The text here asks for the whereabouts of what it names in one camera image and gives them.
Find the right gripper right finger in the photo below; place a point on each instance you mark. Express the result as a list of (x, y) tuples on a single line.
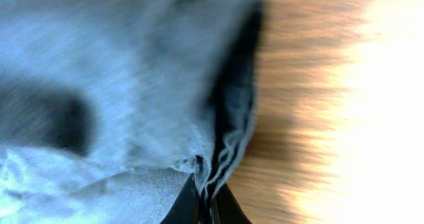
[(226, 209)]

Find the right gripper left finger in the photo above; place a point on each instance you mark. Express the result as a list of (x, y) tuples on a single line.
[(185, 209)]

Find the dark blue shorts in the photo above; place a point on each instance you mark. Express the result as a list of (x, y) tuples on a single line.
[(108, 106)]

